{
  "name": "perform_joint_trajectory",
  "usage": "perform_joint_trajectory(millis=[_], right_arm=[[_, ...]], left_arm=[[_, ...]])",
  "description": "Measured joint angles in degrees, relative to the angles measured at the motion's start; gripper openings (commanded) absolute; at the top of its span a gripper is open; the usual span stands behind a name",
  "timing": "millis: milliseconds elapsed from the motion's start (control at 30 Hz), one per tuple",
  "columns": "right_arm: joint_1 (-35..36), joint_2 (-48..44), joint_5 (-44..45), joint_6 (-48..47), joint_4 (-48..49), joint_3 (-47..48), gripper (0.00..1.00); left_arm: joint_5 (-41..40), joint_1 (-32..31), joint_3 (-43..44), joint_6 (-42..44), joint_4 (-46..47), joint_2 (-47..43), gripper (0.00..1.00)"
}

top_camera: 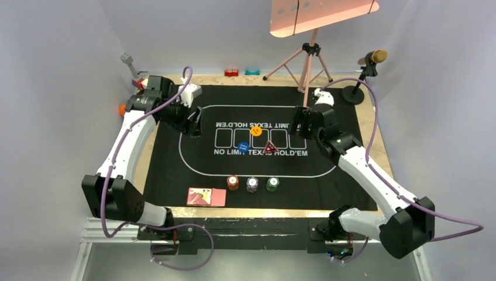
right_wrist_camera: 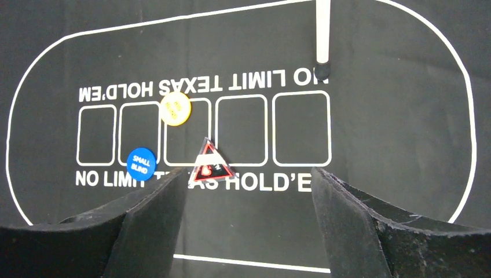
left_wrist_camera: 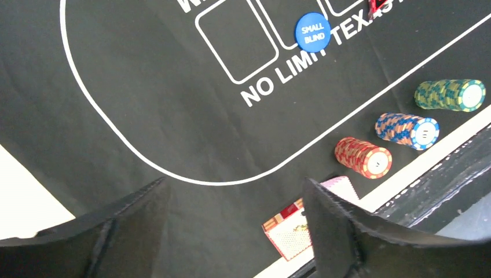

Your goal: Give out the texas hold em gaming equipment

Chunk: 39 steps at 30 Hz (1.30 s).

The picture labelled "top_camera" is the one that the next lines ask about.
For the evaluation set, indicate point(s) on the colourful toy block train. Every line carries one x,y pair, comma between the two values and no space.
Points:
137,80

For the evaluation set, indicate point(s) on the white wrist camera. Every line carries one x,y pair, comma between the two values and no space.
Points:
323,97
188,93

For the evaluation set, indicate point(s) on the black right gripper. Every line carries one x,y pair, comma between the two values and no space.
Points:
301,114

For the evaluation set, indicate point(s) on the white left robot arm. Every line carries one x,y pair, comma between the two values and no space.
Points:
110,192

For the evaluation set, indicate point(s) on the red triangular dealer button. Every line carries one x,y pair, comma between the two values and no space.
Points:
270,147

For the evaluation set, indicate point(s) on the blue poker chip stack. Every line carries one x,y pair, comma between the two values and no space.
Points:
252,184

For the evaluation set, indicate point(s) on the pink music stand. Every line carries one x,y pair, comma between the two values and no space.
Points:
290,18

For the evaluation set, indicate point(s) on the green poker chip stack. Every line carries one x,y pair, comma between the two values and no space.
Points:
272,184

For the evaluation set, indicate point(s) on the black poker felt mat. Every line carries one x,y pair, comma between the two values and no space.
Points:
308,180

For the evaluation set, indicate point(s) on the orange big blind button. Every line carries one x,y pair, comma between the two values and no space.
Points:
256,131

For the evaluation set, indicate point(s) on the red playing card box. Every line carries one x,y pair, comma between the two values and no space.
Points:
206,197

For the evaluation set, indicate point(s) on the teal toy block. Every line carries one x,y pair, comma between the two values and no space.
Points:
252,72

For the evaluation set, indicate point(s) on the blue small blind button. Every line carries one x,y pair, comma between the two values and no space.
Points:
243,147

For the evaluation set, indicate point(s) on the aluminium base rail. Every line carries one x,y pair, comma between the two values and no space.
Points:
238,249

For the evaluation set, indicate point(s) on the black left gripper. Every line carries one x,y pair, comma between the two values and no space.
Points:
192,128

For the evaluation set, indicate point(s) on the red poker chip stack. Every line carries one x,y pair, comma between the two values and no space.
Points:
232,182

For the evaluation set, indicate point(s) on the orange toy wheel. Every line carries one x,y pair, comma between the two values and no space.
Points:
122,110

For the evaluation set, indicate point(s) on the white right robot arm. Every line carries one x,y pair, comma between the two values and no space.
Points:
406,222

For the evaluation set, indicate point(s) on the gold microphone on stand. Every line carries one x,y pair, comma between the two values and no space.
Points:
353,94

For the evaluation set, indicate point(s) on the red toy block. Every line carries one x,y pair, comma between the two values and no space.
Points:
232,72

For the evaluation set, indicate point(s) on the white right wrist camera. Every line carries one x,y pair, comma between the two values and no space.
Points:
323,97

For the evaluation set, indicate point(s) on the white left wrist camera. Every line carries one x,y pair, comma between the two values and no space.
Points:
188,93

